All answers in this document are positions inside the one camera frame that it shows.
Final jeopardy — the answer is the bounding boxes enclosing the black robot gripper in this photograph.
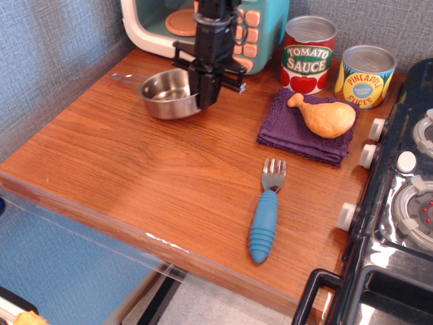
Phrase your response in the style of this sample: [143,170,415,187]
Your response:
[173,22,246,110]

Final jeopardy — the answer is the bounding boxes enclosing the stainless steel pot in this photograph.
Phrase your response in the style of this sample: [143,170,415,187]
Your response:
[111,68,201,120]

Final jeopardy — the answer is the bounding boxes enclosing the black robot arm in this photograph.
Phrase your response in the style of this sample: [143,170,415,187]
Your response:
[173,1,246,110]

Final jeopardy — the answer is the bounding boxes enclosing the toy microwave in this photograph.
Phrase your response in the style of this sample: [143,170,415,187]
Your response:
[120,1,290,74]

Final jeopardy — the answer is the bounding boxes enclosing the purple folded cloth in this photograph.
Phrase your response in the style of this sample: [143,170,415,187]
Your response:
[256,88,355,167]

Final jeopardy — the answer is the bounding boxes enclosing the tomato sauce can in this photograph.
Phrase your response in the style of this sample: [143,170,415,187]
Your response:
[280,16,337,95]

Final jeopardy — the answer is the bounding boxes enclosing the toy chicken drumstick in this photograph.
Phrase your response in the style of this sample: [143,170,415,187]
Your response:
[287,93,356,139]

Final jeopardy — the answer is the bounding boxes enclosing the pineapple slices can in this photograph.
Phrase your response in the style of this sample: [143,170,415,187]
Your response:
[334,45,397,109]

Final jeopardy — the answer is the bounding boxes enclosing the white stove knob rear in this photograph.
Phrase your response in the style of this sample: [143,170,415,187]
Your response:
[369,118,386,142]

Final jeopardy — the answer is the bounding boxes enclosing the white stove knob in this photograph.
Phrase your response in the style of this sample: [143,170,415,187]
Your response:
[337,202,357,232]
[359,144,377,169]
[369,118,386,142]

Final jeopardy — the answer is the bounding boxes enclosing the white stove knob middle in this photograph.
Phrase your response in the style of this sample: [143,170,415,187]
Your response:
[359,144,377,169]

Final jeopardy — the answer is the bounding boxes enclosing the white stove knob front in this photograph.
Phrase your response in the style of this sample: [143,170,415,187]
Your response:
[337,202,357,232]

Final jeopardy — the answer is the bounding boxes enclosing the clear acrylic table guard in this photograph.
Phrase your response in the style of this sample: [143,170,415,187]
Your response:
[1,190,292,324]

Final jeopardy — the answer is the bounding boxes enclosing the black toy stove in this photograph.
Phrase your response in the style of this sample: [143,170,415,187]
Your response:
[292,59,432,324]

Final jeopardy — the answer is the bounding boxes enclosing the blue handled fork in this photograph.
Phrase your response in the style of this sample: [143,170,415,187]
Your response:
[249,158,287,263]

